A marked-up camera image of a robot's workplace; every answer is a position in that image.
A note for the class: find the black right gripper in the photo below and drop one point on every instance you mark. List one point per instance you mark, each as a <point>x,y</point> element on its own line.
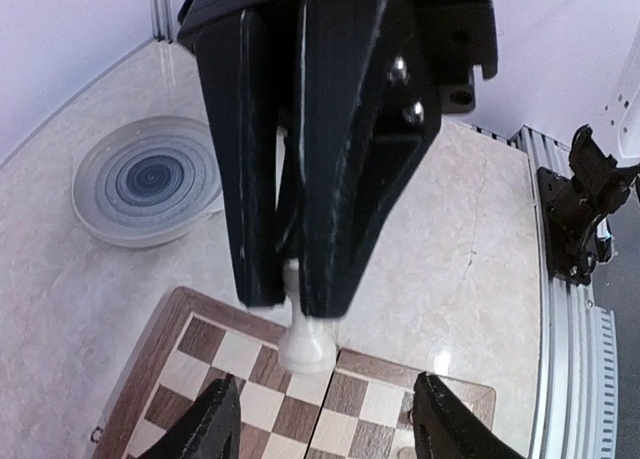
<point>457,35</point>

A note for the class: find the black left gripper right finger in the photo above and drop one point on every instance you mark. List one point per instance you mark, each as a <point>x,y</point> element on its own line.
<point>445,428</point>

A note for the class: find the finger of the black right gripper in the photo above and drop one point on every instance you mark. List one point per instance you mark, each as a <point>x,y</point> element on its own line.
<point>365,113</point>
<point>236,61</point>

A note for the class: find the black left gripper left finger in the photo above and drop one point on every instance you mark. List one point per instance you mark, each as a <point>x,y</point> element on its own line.
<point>209,429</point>

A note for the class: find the white piece aloft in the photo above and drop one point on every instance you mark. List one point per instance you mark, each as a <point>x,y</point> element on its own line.
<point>306,347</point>

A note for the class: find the wooden chess board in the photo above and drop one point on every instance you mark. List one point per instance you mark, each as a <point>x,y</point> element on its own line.
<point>361,409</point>

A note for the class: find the white plate with spiral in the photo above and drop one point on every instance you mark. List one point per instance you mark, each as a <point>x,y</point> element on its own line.
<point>148,182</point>

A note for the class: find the right aluminium corner post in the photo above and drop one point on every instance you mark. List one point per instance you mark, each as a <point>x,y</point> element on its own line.
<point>162,20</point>

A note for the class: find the aluminium front rail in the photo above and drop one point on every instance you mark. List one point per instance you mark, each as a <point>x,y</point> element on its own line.
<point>576,412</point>

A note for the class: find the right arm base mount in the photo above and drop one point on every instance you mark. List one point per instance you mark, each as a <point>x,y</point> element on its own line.
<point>573,208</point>

